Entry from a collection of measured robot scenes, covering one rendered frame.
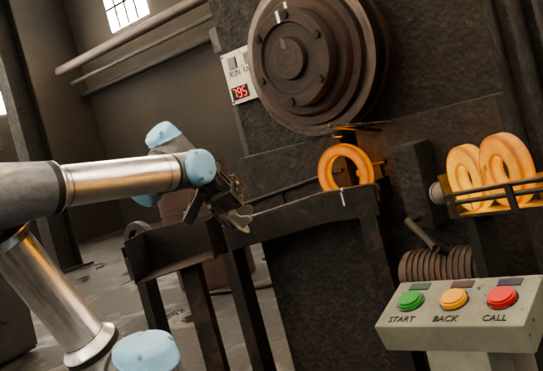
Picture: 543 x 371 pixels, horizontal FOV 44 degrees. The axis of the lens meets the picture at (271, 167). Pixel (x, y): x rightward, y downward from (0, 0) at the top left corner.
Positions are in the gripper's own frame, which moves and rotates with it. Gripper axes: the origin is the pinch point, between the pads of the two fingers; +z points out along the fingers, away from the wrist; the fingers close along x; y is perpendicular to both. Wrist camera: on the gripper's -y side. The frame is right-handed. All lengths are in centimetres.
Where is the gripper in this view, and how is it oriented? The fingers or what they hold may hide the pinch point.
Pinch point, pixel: (242, 229)
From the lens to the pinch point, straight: 169.5
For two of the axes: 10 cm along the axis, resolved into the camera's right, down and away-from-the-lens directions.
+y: 8.1, -4.4, -3.9
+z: 5.9, 6.6, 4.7
